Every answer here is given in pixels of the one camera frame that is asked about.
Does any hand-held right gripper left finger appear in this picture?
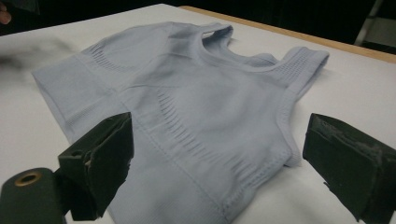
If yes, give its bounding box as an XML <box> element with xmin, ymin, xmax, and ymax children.
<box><xmin>57</xmin><ymin>111</ymin><xmax>135</xmax><ymax>222</ymax></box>

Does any light blue sports bra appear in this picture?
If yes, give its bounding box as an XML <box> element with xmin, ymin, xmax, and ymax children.
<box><xmin>32</xmin><ymin>21</ymin><xmax>331</xmax><ymax>224</ymax></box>

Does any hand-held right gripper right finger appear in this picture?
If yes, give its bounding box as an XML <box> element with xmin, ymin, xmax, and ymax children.
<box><xmin>302</xmin><ymin>113</ymin><xmax>396</xmax><ymax>224</ymax></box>

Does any metal stand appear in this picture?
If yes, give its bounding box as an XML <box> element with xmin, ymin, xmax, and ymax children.
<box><xmin>354</xmin><ymin>0</ymin><xmax>396</xmax><ymax>48</ymax></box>

